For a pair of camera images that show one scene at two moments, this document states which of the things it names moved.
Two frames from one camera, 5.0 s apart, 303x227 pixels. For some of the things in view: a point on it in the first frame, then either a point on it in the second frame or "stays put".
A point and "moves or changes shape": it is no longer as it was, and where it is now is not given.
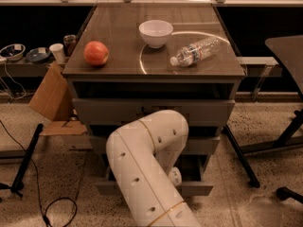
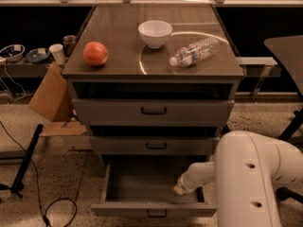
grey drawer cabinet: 132,60 stays put
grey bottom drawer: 193,170 moves or changes shape
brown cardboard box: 53,100 stays put
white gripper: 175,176 to 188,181
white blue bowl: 13,52 stays put
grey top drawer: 116,111 stays put
